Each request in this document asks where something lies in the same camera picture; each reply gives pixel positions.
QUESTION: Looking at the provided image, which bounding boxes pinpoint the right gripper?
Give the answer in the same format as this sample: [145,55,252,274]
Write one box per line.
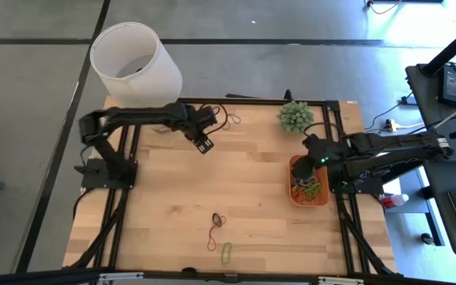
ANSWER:
[291,134,334,179]

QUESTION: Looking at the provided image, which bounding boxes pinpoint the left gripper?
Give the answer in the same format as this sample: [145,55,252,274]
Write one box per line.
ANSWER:
[180,104,218,155]

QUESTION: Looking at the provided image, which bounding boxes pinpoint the red rubber band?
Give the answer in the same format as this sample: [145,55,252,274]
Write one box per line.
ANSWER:
[206,215,227,253]

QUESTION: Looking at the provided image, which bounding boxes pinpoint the orange plastic bin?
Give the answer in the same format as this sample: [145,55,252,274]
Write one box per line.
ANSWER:
[288,154,331,208]

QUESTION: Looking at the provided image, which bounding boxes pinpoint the green plant in white pot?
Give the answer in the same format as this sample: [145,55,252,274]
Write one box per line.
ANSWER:
[277,101,315,135]

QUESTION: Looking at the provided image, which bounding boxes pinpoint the white shade silver table lamp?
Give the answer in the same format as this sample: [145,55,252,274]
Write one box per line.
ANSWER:
[89,21,184,134]

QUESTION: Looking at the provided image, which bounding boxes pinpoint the clear bottle red cap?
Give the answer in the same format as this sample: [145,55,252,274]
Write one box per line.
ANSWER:
[381,192,410,210]

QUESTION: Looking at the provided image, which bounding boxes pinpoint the black desk top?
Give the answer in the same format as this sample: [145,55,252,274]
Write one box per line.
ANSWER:
[405,63,456,162]
[423,160,456,257]

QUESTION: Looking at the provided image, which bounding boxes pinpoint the black power supply box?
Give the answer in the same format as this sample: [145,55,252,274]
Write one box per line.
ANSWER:
[437,65,456,108]

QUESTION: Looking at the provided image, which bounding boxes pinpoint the black rig pole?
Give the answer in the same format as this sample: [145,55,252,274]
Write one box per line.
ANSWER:
[420,17,456,78]

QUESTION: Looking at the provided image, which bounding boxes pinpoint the black rig beam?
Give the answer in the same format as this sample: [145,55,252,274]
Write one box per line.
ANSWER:
[0,268,456,285]

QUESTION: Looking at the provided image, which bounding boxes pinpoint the black table frame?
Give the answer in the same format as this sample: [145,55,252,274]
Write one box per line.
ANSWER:
[63,97,401,278]

